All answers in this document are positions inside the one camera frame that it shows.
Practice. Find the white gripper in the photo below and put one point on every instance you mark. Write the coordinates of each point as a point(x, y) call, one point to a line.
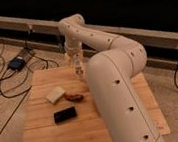
point(73, 52)

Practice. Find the clear plastic bottle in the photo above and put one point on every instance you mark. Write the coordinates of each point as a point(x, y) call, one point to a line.
point(78, 67)

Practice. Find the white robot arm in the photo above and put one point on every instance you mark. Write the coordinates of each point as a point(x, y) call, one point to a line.
point(109, 74)

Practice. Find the brown sausage toy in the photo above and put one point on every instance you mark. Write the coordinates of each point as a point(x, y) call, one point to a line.
point(74, 97)

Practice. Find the beige sponge block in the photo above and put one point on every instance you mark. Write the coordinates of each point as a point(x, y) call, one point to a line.
point(55, 94)

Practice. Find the blue power adapter box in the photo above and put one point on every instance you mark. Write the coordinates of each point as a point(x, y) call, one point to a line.
point(16, 64)

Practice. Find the black smartphone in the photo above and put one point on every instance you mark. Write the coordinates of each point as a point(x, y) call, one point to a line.
point(63, 115)

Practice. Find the wooden table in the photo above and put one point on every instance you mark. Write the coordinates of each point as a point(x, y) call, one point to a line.
point(39, 126)

